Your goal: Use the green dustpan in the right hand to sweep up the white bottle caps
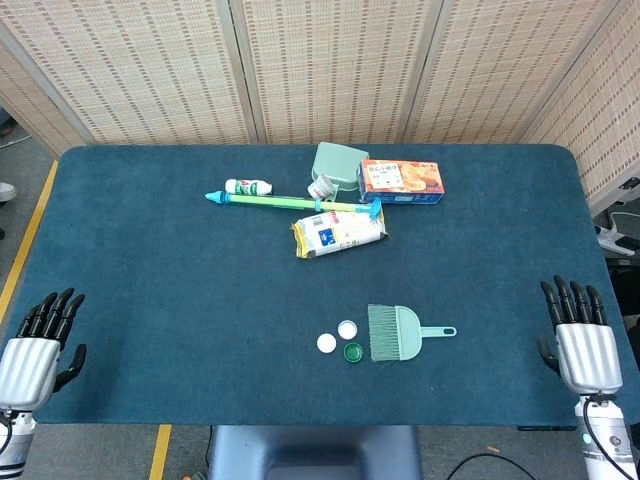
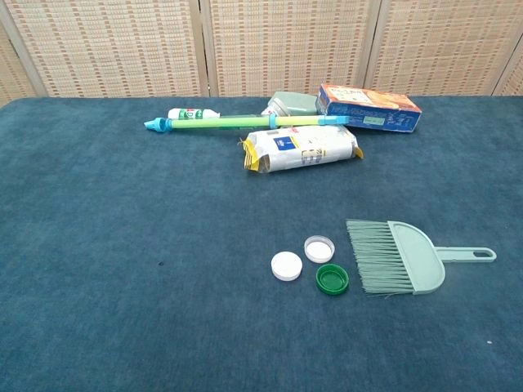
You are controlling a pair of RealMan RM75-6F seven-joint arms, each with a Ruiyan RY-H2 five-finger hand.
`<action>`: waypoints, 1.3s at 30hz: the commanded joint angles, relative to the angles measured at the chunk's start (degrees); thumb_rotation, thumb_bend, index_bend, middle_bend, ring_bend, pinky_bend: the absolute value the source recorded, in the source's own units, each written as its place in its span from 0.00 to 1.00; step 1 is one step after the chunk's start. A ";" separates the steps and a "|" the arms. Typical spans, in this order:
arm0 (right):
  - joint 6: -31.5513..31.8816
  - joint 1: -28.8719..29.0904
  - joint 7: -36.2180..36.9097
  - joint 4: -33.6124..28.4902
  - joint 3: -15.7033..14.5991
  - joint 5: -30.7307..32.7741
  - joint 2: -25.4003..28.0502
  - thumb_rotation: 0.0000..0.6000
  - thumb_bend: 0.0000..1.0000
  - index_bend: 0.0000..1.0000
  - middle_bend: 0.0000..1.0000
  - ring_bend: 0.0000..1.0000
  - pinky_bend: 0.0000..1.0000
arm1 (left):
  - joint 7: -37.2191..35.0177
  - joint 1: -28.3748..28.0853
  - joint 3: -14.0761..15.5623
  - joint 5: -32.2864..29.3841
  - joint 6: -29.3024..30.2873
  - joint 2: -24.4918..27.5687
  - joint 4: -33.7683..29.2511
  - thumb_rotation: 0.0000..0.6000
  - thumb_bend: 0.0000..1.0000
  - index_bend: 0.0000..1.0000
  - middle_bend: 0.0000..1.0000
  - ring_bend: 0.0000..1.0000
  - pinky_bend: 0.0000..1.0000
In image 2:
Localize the green yellow toy water pump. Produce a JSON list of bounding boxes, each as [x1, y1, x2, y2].
[[143, 114, 351, 135]]

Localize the pale green plastic container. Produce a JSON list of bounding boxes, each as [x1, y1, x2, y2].
[[260, 91, 319, 118]]

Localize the white snack packet yellow ends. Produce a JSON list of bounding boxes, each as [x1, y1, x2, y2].
[[239, 124, 364, 174]]

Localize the green bottle cap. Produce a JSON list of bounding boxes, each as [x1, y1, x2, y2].
[[315, 263, 350, 296]]

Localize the woven folding screen panel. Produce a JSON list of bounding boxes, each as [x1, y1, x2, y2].
[[0, 0, 210, 99], [492, 36, 523, 97], [363, 0, 523, 97], [199, 0, 383, 98], [0, 22, 42, 108]]

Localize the clear white lid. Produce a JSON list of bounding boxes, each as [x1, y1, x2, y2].
[[303, 234, 336, 264]]

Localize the blue orange biscuit box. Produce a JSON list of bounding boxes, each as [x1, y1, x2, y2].
[[315, 83, 422, 134]]

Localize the white bottle cap top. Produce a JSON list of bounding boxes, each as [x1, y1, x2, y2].
[[270, 251, 304, 282]]

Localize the white green tube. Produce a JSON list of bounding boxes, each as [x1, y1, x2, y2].
[[167, 107, 221, 121]]

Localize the blue carpet table cover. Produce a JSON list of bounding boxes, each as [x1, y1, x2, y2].
[[0, 96, 523, 392]]

